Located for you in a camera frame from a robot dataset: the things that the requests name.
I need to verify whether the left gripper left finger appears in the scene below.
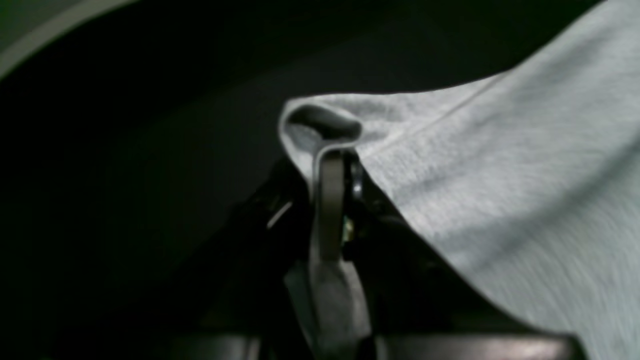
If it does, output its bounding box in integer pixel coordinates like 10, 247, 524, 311
194, 159, 313, 360

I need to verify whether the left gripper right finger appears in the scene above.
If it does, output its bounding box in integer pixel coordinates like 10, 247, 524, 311
343, 152, 586, 360

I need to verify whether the white t-shirt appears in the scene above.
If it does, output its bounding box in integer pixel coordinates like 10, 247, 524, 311
278, 0, 640, 360

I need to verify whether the black table cloth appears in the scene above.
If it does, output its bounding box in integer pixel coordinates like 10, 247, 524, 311
1, 0, 595, 360

